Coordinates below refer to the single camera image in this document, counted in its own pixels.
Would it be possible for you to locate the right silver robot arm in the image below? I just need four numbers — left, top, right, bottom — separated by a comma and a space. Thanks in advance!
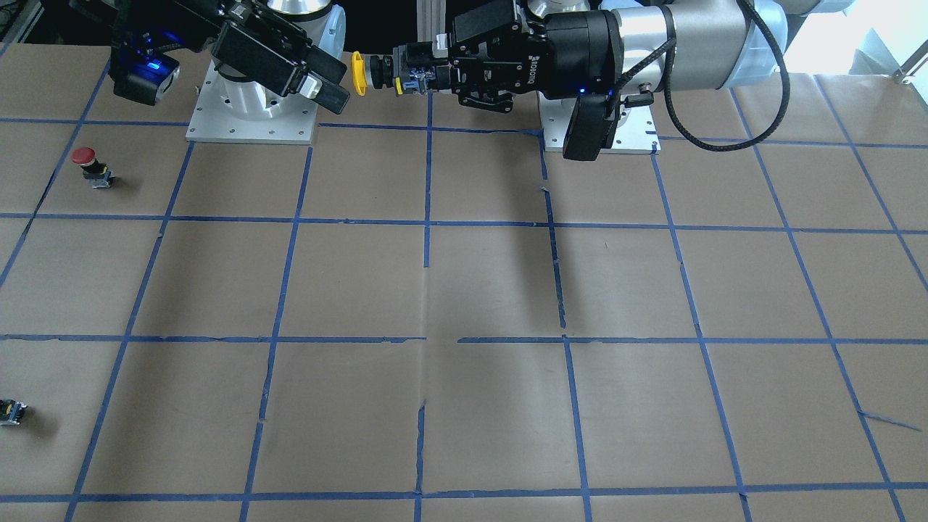
67, 1, 350, 115

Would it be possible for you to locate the aluminium frame post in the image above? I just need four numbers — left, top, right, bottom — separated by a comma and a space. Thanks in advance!
415, 0, 450, 59

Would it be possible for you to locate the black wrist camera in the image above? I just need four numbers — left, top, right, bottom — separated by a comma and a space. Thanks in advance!
561, 94, 616, 162
109, 32, 181, 106

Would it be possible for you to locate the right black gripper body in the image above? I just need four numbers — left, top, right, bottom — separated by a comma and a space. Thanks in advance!
69, 1, 305, 55

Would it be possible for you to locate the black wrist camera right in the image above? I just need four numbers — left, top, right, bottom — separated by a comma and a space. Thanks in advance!
109, 32, 181, 106

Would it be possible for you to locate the red push button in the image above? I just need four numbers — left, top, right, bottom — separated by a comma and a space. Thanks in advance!
70, 146, 115, 189

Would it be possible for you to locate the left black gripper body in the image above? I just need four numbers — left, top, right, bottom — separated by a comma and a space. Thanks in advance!
435, 1, 624, 113

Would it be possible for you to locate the yellow push button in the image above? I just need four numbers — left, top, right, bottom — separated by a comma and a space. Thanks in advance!
350, 49, 434, 98

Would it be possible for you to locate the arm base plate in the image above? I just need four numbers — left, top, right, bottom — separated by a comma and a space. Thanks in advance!
538, 82, 662, 162
186, 62, 318, 146

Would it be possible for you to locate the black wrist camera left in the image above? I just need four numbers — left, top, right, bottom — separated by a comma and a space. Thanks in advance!
561, 94, 616, 162

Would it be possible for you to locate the green push button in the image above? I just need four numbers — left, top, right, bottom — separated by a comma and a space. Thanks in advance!
0, 399, 29, 426

